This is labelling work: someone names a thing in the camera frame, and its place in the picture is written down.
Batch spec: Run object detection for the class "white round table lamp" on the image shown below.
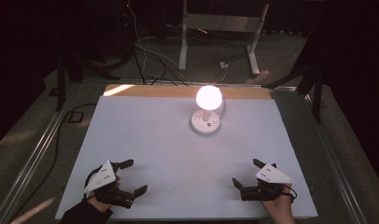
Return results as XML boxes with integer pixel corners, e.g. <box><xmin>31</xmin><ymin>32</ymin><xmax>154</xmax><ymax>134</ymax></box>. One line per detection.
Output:
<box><xmin>190</xmin><ymin>84</ymin><xmax>226</xmax><ymax>136</ymax></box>

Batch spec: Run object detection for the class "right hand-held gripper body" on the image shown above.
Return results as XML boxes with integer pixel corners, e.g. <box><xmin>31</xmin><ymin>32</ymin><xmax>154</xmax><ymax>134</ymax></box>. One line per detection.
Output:
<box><xmin>240</xmin><ymin>163</ymin><xmax>295</xmax><ymax>202</ymax></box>

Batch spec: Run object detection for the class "black floor cable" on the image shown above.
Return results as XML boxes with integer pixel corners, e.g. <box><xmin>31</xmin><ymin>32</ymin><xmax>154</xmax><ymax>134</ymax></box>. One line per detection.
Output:
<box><xmin>8</xmin><ymin>103</ymin><xmax>98</xmax><ymax>220</ymax></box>

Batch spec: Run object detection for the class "white table mat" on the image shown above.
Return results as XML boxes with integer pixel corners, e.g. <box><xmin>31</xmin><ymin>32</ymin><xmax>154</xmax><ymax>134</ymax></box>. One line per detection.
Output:
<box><xmin>54</xmin><ymin>94</ymin><xmax>318</xmax><ymax>220</ymax></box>

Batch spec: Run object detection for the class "black floor stand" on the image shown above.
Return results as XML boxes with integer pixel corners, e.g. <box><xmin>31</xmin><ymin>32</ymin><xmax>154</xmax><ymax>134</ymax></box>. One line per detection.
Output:
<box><xmin>261</xmin><ymin>29</ymin><xmax>325</xmax><ymax>124</ymax></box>
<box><xmin>54</xmin><ymin>46</ymin><xmax>121</xmax><ymax>112</ymax></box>

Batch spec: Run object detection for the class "white metal stand frame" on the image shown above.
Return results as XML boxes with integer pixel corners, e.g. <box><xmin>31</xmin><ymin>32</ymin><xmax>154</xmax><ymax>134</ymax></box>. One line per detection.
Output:
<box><xmin>177</xmin><ymin>0</ymin><xmax>270</xmax><ymax>77</ymax></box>

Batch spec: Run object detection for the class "white floor cable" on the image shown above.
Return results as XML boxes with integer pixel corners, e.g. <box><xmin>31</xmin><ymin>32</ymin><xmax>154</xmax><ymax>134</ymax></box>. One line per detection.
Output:
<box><xmin>127</xmin><ymin>0</ymin><xmax>229</xmax><ymax>85</ymax></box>

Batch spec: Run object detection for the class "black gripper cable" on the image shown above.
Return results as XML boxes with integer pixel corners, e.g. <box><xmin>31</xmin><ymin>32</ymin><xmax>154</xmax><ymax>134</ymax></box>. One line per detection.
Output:
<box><xmin>280</xmin><ymin>184</ymin><xmax>298</xmax><ymax>203</ymax></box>
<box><xmin>83</xmin><ymin>165</ymin><xmax>104</xmax><ymax>201</ymax></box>

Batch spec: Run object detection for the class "bundle of black floor cables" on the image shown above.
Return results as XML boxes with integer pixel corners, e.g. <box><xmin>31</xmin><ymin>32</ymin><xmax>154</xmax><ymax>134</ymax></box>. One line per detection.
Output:
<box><xmin>131</xmin><ymin>43</ymin><xmax>190</xmax><ymax>87</ymax></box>

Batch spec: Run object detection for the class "person's left hand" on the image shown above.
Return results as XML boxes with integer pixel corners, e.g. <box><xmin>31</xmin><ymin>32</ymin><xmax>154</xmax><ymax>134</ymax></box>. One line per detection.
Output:
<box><xmin>86</xmin><ymin>175</ymin><xmax>122</xmax><ymax>215</ymax></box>

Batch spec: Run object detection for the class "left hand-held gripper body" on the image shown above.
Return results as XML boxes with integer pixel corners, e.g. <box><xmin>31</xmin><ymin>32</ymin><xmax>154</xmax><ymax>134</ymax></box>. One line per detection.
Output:
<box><xmin>83</xmin><ymin>160</ymin><xmax>135</xmax><ymax>209</ymax></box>

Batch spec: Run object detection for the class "person's right hand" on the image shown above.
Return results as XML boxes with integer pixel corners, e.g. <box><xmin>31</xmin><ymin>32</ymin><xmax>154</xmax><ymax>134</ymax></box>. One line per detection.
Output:
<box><xmin>260</xmin><ymin>183</ymin><xmax>297</xmax><ymax>224</ymax></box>

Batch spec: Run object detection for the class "aluminium floor rail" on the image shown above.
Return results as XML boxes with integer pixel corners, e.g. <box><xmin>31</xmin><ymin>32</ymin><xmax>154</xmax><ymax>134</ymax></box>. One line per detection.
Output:
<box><xmin>0</xmin><ymin>81</ymin><xmax>86</xmax><ymax>224</ymax></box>
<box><xmin>298</xmin><ymin>90</ymin><xmax>371</xmax><ymax>224</ymax></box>

